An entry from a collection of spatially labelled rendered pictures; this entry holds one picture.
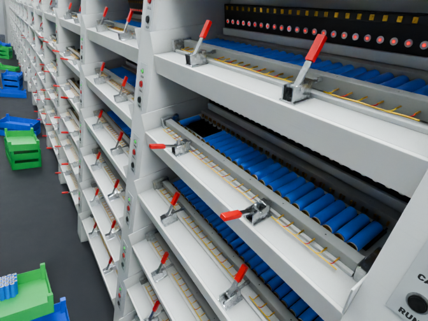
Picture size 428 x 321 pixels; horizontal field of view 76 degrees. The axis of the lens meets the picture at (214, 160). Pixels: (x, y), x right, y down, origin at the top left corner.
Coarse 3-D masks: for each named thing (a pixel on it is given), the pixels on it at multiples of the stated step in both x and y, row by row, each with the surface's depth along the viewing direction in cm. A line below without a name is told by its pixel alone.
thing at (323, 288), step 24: (144, 120) 73; (240, 120) 68; (168, 144) 68; (288, 144) 57; (192, 168) 59; (336, 168) 49; (216, 192) 52; (240, 192) 51; (384, 192) 43; (264, 240) 42; (288, 240) 42; (384, 240) 41; (288, 264) 38; (312, 264) 38; (360, 264) 34; (312, 288) 35; (336, 288) 35; (336, 312) 33
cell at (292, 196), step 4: (304, 184) 49; (308, 184) 49; (312, 184) 49; (300, 188) 48; (304, 188) 48; (308, 188) 49; (312, 188) 49; (292, 192) 48; (296, 192) 48; (300, 192) 48; (304, 192) 48; (308, 192) 49; (284, 196) 48; (288, 196) 47; (292, 196) 47; (296, 196) 47; (300, 196) 48; (292, 200) 47
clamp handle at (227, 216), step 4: (252, 208) 44; (256, 208) 44; (224, 212) 41; (228, 212) 41; (232, 212) 42; (236, 212) 42; (240, 212) 42; (244, 212) 43; (248, 212) 43; (252, 212) 44; (220, 216) 41; (224, 216) 40; (228, 216) 40; (232, 216) 41; (236, 216) 41; (240, 216) 42; (224, 220) 40
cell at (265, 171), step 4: (272, 164) 55; (276, 164) 55; (264, 168) 54; (268, 168) 54; (272, 168) 54; (276, 168) 54; (256, 172) 53; (260, 172) 53; (264, 172) 53; (268, 172) 53; (272, 172) 54; (256, 176) 53; (260, 176) 52
